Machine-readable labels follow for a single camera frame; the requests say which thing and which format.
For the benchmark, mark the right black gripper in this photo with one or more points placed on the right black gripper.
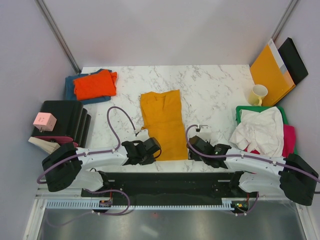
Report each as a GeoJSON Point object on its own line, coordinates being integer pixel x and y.
{"type": "Point", "coordinates": [191, 156]}

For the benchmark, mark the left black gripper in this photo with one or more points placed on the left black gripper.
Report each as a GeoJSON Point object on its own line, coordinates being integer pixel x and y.
{"type": "Point", "coordinates": [149, 161]}

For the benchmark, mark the yellow t shirt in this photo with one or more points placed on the yellow t shirt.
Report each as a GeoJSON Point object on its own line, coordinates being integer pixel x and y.
{"type": "Point", "coordinates": [162, 117]}

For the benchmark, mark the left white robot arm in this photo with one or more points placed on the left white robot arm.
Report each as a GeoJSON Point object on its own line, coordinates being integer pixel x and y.
{"type": "Point", "coordinates": [70, 166]}

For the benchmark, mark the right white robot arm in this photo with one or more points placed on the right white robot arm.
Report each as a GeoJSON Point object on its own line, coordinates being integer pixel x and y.
{"type": "Point", "coordinates": [290, 176]}

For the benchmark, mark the white t shirt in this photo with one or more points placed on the white t shirt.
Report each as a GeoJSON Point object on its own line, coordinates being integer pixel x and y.
{"type": "Point", "coordinates": [271, 116]}

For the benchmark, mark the green plastic tray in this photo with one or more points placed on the green plastic tray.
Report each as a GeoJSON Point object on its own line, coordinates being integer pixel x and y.
{"type": "Point", "coordinates": [260, 109]}

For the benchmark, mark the black organizer box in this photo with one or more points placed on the black organizer box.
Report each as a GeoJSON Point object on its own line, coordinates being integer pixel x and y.
{"type": "Point", "coordinates": [72, 123]}

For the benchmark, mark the pale yellow mug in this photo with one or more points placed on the pale yellow mug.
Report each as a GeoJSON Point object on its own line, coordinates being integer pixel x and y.
{"type": "Point", "coordinates": [257, 94]}

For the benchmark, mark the folded orange t shirt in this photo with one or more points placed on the folded orange t shirt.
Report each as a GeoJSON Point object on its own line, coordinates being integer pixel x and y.
{"type": "Point", "coordinates": [102, 84]}

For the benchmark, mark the magenta t shirt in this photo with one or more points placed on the magenta t shirt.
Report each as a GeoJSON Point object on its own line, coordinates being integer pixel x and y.
{"type": "Point", "coordinates": [288, 140]}

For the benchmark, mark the beige book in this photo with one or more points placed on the beige book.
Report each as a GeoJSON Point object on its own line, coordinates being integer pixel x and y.
{"type": "Point", "coordinates": [47, 146]}

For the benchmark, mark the folded blue t shirt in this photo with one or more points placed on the folded blue t shirt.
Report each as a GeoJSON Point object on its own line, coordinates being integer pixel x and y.
{"type": "Point", "coordinates": [69, 89]}

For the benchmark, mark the orange yellow envelope folder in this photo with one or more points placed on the orange yellow envelope folder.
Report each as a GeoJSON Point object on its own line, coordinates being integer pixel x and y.
{"type": "Point", "coordinates": [270, 71]}

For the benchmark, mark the pink cube power adapter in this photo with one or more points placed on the pink cube power adapter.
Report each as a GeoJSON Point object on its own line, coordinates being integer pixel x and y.
{"type": "Point", "coordinates": [45, 122]}

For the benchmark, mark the black flat box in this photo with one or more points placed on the black flat box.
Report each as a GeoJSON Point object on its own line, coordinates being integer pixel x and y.
{"type": "Point", "coordinates": [293, 61]}

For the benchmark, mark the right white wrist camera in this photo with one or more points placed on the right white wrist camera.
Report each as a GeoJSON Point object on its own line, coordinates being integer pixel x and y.
{"type": "Point", "coordinates": [204, 132]}

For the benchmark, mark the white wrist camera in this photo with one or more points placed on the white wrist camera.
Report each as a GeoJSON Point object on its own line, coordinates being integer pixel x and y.
{"type": "Point", "coordinates": [204, 132]}
{"type": "Point", "coordinates": [141, 134]}

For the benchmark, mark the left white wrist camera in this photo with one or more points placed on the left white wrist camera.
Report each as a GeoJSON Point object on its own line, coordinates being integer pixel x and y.
{"type": "Point", "coordinates": [141, 134]}

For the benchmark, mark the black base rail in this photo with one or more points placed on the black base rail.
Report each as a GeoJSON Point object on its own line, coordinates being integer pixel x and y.
{"type": "Point", "coordinates": [173, 184]}

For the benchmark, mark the white slotted cable duct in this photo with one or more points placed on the white slotted cable duct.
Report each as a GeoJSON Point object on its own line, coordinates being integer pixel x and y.
{"type": "Point", "coordinates": [150, 202]}

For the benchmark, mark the right metal frame post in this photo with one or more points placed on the right metal frame post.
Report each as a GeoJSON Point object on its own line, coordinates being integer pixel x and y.
{"type": "Point", "coordinates": [284, 19]}

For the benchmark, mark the metal frame post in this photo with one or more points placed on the metal frame post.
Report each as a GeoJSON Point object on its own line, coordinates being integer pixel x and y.
{"type": "Point", "coordinates": [284, 19]}
{"type": "Point", "coordinates": [57, 34]}

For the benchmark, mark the left metal frame post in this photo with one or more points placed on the left metal frame post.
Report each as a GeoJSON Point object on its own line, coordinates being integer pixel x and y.
{"type": "Point", "coordinates": [57, 34]}

